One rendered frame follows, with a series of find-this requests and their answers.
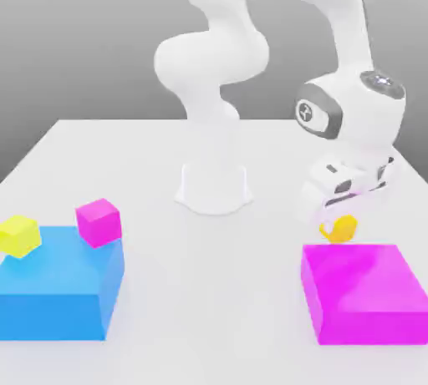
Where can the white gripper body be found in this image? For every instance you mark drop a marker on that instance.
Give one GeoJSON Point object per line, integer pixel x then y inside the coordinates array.
{"type": "Point", "coordinates": [337, 207]}

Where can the small yellow cube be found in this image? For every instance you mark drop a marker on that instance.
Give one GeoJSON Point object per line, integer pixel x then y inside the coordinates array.
{"type": "Point", "coordinates": [20, 236]}

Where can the large magenta box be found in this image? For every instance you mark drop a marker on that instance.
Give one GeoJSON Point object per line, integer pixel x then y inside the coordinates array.
{"type": "Point", "coordinates": [364, 291]}

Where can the large blue box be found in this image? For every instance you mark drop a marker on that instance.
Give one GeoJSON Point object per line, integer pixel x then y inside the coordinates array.
{"type": "Point", "coordinates": [53, 288]}

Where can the small orange cube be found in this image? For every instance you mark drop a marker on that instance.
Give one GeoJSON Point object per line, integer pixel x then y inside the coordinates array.
{"type": "Point", "coordinates": [344, 229]}

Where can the small magenta cube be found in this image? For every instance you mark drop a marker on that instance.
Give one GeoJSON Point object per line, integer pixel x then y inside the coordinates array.
{"type": "Point", "coordinates": [98, 223]}

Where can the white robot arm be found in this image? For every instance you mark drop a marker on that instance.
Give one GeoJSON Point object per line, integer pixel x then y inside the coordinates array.
{"type": "Point", "coordinates": [214, 57]}

